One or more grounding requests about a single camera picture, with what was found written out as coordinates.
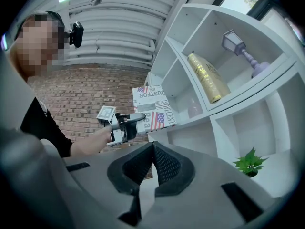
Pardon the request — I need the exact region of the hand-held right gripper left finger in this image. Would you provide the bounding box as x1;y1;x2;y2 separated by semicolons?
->
106;141;154;226

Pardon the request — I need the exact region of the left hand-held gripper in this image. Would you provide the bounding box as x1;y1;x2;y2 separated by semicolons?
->
96;105;147;147

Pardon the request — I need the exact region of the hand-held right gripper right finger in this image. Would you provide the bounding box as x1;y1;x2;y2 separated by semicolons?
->
153;141;196;197

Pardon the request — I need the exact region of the white flag print book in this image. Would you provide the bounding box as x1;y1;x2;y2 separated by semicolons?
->
132;84;178;135

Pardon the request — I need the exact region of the white cubby shelf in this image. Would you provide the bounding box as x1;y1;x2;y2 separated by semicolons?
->
142;3;305;200

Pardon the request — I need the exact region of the person's left forearm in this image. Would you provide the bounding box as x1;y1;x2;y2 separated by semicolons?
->
69;125;113;157

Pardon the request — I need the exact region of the gold book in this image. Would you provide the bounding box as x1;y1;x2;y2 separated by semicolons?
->
187;52;231;104

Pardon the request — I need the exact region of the dark red vase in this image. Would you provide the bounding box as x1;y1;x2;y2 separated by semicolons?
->
187;98;203;119

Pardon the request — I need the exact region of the green potted plant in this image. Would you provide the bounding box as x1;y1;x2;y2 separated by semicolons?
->
232;146;270;178

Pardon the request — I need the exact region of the person's black shirt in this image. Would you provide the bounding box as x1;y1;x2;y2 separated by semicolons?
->
20;96;73;158

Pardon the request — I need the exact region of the person's head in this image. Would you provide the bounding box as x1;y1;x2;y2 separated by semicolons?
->
13;11;70;82

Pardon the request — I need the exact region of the purple lantern ornament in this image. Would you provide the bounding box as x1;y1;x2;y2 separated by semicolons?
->
221;29;271;79

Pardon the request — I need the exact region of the black head camera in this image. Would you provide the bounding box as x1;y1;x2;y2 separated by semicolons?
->
66;21;84;49

